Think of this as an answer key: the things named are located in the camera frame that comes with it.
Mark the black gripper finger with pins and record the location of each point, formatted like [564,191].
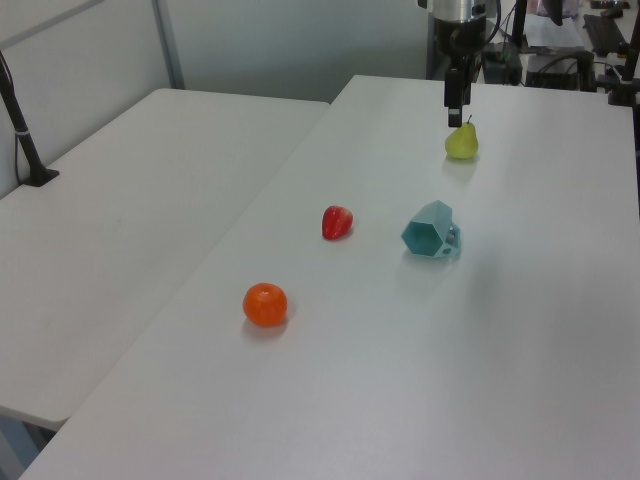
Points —
[454,95]
[467,87]

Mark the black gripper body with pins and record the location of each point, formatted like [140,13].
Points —
[457,37]

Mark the teal hexagonal mug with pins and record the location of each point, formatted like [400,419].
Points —
[429,232]

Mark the black electronics box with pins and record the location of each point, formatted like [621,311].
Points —
[501,62]

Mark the green toy pear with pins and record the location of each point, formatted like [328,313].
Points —
[462,142]

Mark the thin black vertical pole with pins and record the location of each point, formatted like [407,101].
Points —
[519,25]

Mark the black keyboard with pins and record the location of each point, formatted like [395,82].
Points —
[606,34]

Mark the black clamp stand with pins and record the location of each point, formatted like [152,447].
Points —
[625,80]

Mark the red toy strawberry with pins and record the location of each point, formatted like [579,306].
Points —
[336,222]

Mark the orange toy tangerine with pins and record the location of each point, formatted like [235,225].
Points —
[265,304]

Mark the grey metal partition post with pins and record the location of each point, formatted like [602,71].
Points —
[169,42]

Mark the black camera stand pole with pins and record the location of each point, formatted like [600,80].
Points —
[20,130]

